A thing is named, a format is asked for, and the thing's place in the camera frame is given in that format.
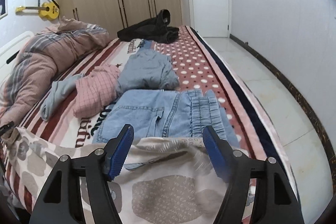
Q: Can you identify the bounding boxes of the light blue crumpled garment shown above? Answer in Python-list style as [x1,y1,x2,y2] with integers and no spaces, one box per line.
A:
[40,73,84,121]

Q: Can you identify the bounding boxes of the pink checked garment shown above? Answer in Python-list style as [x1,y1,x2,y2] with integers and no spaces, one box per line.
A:
[73,64,121,119]

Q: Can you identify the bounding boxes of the striped fleece bed blanket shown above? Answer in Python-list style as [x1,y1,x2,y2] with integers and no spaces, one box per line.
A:
[1,22,303,223]

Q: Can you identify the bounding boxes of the framed photo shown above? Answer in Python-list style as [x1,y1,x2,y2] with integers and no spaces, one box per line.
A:
[0,0,7,19]

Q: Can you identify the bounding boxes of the cream bear print pants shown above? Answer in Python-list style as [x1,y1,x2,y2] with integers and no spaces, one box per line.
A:
[5,128,227,223]

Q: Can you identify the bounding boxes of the black jacket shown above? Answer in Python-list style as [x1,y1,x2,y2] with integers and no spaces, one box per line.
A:
[117,9,179,44]

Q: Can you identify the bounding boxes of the white headboard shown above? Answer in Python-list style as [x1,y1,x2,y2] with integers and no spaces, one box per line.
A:
[0,31,34,83]

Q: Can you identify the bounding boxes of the yellow ukulele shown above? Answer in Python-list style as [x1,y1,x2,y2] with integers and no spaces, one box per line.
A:
[15,0,60,21]

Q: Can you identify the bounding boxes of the pink grey striped duvet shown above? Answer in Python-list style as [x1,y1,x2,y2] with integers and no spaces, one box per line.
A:
[1,18,110,126]

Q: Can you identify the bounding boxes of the light blue denim jeans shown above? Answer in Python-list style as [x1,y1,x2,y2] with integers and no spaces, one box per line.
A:
[93,89,240,147]

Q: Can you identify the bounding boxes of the grey blue denim garment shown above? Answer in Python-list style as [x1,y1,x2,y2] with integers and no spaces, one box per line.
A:
[117,50,179,96]

